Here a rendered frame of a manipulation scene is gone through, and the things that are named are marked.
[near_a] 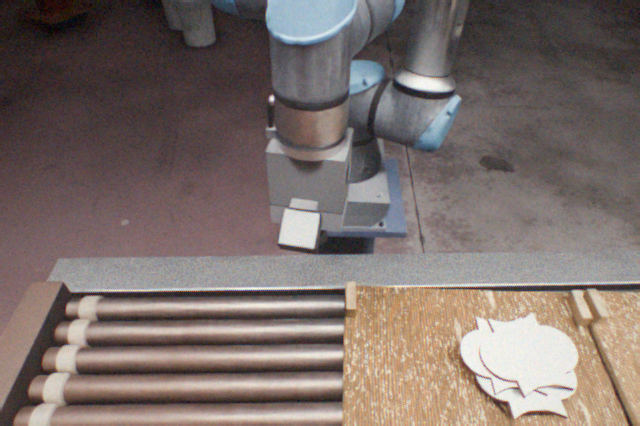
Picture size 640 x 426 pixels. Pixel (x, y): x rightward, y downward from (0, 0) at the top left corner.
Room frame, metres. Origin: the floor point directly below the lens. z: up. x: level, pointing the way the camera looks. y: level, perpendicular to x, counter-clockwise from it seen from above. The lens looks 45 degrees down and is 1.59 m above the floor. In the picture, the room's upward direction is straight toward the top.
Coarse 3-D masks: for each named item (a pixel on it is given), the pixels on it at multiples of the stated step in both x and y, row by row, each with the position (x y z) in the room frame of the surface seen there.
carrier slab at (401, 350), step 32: (384, 288) 0.47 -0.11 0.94; (416, 288) 0.47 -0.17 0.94; (352, 320) 0.41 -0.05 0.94; (384, 320) 0.41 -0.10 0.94; (416, 320) 0.41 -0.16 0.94; (448, 320) 0.41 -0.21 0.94; (512, 320) 0.41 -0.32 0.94; (544, 320) 0.41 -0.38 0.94; (352, 352) 0.35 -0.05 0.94; (384, 352) 0.35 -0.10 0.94; (416, 352) 0.35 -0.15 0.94; (448, 352) 0.35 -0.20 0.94; (352, 384) 0.30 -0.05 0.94; (384, 384) 0.30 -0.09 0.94; (416, 384) 0.29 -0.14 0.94; (448, 384) 0.29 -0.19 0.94; (608, 384) 0.29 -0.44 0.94; (352, 416) 0.25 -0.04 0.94; (384, 416) 0.25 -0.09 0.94; (416, 416) 0.25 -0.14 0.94; (448, 416) 0.25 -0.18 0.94; (480, 416) 0.25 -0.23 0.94; (544, 416) 0.25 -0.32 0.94; (576, 416) 0.25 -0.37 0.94; (608, 416) 0.25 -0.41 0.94
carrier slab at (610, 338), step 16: (608, 304) 0.44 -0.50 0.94; (624, 304) 0.44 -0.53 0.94; (592, 320) 0.41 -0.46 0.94; (608, 320) 0.41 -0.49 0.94; (624, 320) 0.41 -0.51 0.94; (608, 336) 0.38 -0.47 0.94; (624, 336) 0.38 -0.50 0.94; (608, 352) 0.35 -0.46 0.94; (624, 352) 0.35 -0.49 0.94; (608, 368) 0.32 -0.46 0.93; (624, 368) 0.32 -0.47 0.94; (624, 384) 0.29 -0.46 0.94; (624, 400) 0.27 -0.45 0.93
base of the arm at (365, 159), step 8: (352, 144) 0.76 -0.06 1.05; (360, 144) 0.76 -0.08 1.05; (368, 144) 0.77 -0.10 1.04; (376, 144) 0.79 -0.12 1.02; (352, 152) 0.76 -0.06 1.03; (360, 152) 0.76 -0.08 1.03; (368, 152) 0.77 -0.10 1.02; (376, 152) 0.78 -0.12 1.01; (352, 160) 0.75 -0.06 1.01; (360, 160) 0.75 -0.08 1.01; (368, 160) 0.77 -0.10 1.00; (376, 160) 0.78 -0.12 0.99; (352, 168) 0.74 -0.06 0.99; (360, 168) 0.75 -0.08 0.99; (368, 168) 0.76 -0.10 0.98; (376, 168) 0.77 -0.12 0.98; (352, 176) 0.74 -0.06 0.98; (360, 176) 0.74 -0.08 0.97; (368, 176) 0.75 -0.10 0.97
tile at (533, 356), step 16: (528, 320) 0.38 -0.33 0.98; (496, 336) 0.35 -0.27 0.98; (512, 336) 0.35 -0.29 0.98; (528, 336) 0.35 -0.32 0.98; (544, 336) 0.35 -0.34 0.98; (560, 336) 0.35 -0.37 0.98; (480, 352) 0.33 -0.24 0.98; (496, 352) 0.33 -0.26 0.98; (512, 352) 0.32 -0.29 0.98; (528, 352) 0.32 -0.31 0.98; (544, 352) 0.32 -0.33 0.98; (560, 352) 0.32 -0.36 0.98; (576, 352) 0.32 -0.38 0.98; (496, 368) 0.30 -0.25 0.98; (512, 368) 0.30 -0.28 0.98; (528, 368) 0.30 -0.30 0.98; (544, 368) 0.30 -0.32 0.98; (560, 368) 0.30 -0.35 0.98; (528, 384) 0.27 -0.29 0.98; (544, 384) 0.27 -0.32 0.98; (560, 384) 0.27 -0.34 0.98
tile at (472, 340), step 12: (480, 324) 0.38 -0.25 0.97; (468, 336) 0.36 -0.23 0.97; (480, 336) 0.36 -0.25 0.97; (468, 348) 0.34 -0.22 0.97; (468, 360) 0.32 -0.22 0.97; (480, 360) 0.32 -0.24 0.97; (480, 372) 0.30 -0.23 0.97; (492, 384) 0.28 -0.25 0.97; (504, 384) 0.28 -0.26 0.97; (516, 384) 0.28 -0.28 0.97
